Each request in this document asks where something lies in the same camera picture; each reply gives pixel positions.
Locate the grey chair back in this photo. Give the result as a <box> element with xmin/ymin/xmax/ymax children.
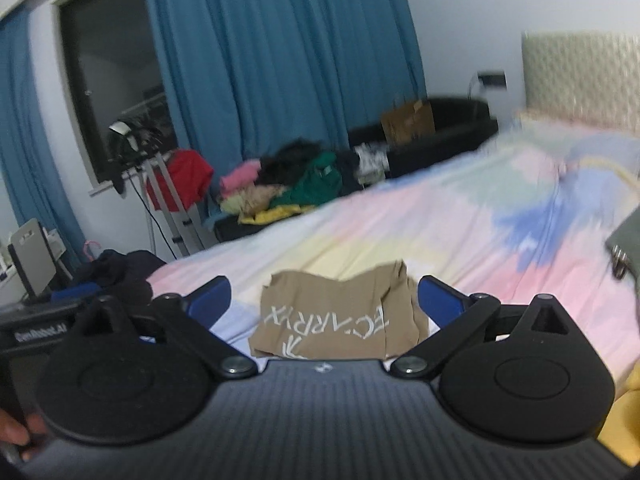
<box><xmin>7</xmin><ymin>217</ymin><xmax>64</xmax><ymax>299</ymax></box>

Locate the pink garment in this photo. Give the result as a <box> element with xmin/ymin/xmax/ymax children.
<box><xmin>219</xmin><ymin>160</ymin><xmax>262</xmax><ymax>197</ymax></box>

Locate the red garment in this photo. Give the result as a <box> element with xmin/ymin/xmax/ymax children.
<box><xmin>145</xmin><ymin>149</ymin><xmax>215</xmax><ymax>212</ymax></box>

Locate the narrow blue curtain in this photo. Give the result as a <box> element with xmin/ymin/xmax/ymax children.
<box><xmin>0</xmin><ymin>7</ymin><xmax>89</xmax><ymax>271</ymax></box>

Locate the pastel pillow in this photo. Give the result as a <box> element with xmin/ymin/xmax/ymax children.
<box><xmin>515</xmin><ymin>110</ymin><xmax>640</xmax><ymax>153</ymax></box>

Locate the black garment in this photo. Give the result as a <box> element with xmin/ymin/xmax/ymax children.
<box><xmin>260</xmin><ymin>139</ymin><xmax>321</xmax><ymax>187</ymax></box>

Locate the black sofa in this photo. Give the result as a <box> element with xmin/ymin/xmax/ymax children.
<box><xmin>347</xmin><ymin>96</ymin><xmax>501</xmax><ymax>182</ymax></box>

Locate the pastel bed sheet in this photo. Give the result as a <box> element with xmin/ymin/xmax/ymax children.
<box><xmin>145</xmin><ymin>120</ymin><xmax>640</xmax><ymax>396</ymax></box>

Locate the tan patterned garment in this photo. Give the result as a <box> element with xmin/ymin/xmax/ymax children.
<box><xmin>240</xmin><ymin>185</ymin><xmax>289</xmax><ymax>217</ymax></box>

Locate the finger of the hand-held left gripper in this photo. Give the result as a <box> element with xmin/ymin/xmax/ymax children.
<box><xmin>50</xmin><ymin>282</ymin><xmax>103</xmax><ymax>306</ymax></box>

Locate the white patterned garment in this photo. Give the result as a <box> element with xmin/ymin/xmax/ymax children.
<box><xmin>355</xmin><ymin>144</ymin><xmax>391</xmax><ymax>182</ymax></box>

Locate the dark clothes heap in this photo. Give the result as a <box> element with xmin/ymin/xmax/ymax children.
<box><xmin>75</xmin><ymin>249</ymin><xmax>168</xmax><ymax>307</ymax></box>

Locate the cardboard box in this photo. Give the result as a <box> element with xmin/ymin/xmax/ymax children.
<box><xmin>381</xmin><ymin>100</ymin><xmax>435</xmax><ymax>145</ymax></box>

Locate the tan shirt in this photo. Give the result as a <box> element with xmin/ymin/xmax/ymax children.
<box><xmin>249</xmin><ymin>260</ymin><xmax>430</xmax><ymax>361</ymax></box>

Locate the yellow garment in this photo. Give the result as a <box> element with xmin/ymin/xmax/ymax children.
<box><xmin>239</xmin><ymin>204</ymin><xmax>316</xmax><ymax>226</ymax></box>

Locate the grey green garment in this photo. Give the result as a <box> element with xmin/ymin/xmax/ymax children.
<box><xmin>605</xmin><ymin>214</ymin><xmax>640</xmax><ymax>282</ymax></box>

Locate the beige quilted headboard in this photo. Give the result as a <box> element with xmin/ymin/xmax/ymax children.
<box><xmin>521</xmin><ymin>31</ymin><xmax>640</xmax><ymax>132</ymax></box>

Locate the dark window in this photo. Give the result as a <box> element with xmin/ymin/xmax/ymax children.
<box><xmin>55</xmin><ymin>0</ymin><xmax>181</xmax><ymax>187</ymax></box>

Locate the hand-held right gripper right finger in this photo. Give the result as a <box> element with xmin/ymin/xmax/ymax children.
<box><xmin>390</xmin><ymin>275</ymin><xmax>576</xmax><ymax>379</ymax></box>

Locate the wide blue curtain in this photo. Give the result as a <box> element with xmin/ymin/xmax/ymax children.
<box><xmin>140</xmin><ymin>0</ymin><xmax>426</xmax><ymax>182</ymax></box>

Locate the person's left hand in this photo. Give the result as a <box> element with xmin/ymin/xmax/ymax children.
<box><xmin>0</xmin><ymin>409</ymin><xmax>49</xmax><ymax>462</ymax></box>

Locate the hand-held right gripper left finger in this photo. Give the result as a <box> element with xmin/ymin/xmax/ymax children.
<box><xmin>75</xmin><ymin>275</ymin><xmax>259</xmax><ymax>379</ymax></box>

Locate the yellow cloth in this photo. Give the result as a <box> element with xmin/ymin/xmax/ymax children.
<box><xmin>597</xmin><ymin>360</ymin><xmax>640</xmax><ymax>467</ymax></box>

